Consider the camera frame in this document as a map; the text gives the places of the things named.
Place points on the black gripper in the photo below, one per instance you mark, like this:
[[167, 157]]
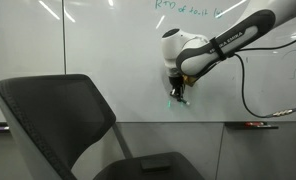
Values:
[[176, 82]]

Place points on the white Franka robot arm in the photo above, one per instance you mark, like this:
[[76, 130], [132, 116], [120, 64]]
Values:
[[214, 40]]

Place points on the large whiteboard panel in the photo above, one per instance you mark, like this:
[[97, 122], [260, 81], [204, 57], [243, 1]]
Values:
[[121, 66]]

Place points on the black chair seat cushion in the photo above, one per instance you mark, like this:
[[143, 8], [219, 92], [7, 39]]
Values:
[[174, 166]]

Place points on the black whiteboard eraser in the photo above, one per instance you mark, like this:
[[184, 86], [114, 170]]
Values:
[[155, 165]]

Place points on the red whiteboard marker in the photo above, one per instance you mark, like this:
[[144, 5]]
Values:
[[254, 124]]

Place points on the whiteboard panel with green scribble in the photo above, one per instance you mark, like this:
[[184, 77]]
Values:
[[24, 50]]

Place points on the black office chair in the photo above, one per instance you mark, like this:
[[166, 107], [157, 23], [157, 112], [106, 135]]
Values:
[[54, 116]]

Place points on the yellowish wrist camera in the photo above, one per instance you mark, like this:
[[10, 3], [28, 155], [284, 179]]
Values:
[[189, 81]]

